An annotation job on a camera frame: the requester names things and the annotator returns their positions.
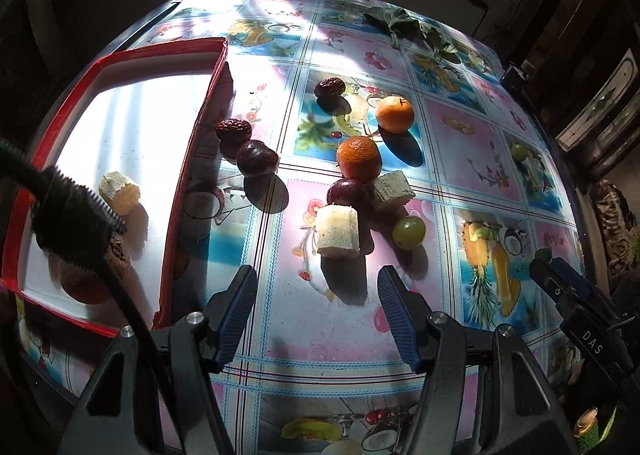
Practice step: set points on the brown wrinkled walnut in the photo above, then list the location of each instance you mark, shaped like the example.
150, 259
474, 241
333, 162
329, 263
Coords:
120, 250

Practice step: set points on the large green grape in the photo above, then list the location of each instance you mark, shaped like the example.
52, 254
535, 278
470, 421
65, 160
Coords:
408, 232

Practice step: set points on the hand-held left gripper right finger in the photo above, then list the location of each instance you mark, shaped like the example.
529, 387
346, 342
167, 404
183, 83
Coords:
400, 320

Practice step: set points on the red-rimmed white tray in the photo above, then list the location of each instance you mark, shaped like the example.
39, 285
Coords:
125, 125

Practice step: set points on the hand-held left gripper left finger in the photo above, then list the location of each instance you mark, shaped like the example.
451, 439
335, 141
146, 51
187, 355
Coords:
237, 320

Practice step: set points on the small green grape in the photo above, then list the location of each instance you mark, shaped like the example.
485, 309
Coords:
518, 152

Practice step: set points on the gold round object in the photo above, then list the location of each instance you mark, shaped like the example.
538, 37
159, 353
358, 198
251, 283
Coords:
586, 422

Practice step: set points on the wrinkled red date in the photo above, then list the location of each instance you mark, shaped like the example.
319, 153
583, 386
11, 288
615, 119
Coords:
330, 87
233, 130

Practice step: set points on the orange mandarin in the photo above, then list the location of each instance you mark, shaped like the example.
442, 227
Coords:
358, 158
395, 114

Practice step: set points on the blocky sugarcane piece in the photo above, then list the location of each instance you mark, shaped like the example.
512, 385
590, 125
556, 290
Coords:
392, 191

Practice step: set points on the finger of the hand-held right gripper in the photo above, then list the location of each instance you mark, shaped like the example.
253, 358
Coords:
555, 277

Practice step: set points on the black box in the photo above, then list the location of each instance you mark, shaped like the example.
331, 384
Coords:
517, 82

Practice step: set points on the dark red plum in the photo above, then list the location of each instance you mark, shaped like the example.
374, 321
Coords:
256, 158
85, 285
345, 191

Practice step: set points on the fruit printed tablecloth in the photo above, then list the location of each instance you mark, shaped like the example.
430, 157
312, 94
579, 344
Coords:
450, 160

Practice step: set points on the small green leaf sprig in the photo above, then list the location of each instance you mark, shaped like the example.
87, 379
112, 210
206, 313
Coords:
440, 42

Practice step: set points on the large green leaf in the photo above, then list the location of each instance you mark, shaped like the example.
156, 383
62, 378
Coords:
395, 20

